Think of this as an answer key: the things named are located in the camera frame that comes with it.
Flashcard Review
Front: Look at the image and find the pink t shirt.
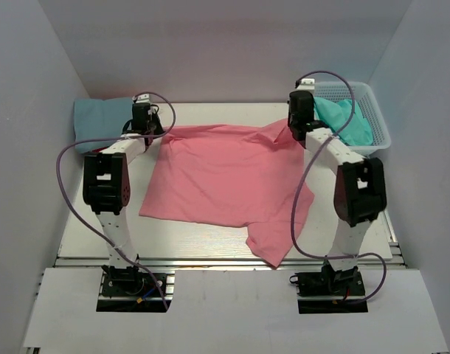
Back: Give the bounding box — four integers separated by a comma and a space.
139, 119, 314, 267

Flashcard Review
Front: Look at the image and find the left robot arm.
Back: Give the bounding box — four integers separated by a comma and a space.
83, 94, 165, 269

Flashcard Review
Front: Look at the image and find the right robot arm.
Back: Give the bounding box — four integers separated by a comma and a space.
288, 89, 387, 285

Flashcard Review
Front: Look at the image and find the folded blue-grey t shirt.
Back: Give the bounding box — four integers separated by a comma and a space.
74, 97, 133, 142

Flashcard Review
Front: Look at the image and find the folded red t shirt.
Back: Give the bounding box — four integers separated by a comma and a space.
91, 147, 105, 153

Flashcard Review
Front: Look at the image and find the white plastic basket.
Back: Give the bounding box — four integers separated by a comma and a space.
314, 82, 391, 156

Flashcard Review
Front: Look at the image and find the teal t shirt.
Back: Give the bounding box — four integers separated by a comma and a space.
314, 97, 373, 146

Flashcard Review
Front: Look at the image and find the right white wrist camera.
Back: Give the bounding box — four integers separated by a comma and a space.
296, 77, 316, 94

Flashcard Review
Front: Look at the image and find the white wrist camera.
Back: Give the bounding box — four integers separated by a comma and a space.
132, 93, 151, 104
296, 77, 316, 94

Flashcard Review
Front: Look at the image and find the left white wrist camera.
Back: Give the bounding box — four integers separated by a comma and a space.
132, 93, 151, 104

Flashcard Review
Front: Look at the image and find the aluminium table rail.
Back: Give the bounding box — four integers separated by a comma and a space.
55, 257, 406, 271

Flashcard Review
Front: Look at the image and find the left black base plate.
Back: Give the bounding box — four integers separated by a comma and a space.
96, 269, 173, 313

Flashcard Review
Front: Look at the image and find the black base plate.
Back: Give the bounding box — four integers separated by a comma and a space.
96, 269, 173, 313
289, 271, 368, 315

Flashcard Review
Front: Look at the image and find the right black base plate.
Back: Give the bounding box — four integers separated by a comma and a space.
289, 271, 368, 315

